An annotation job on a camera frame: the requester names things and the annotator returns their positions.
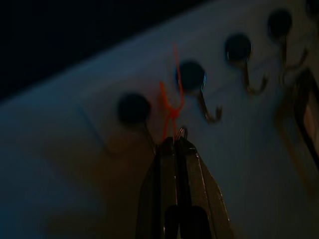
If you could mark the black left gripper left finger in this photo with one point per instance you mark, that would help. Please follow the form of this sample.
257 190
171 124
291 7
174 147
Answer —
162 179

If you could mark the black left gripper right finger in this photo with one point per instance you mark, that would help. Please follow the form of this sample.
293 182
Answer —
197 189

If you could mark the green key with red tie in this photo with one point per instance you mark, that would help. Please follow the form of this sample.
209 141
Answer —
172 113

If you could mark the blue magnetic hook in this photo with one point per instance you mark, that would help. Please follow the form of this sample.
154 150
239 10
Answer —
238 47
279 21
134 108
190 74

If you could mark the white magnetic board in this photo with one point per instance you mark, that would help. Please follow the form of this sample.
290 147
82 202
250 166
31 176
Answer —
249 174

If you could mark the black framed tablet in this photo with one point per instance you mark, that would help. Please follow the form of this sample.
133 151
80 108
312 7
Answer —
305 99

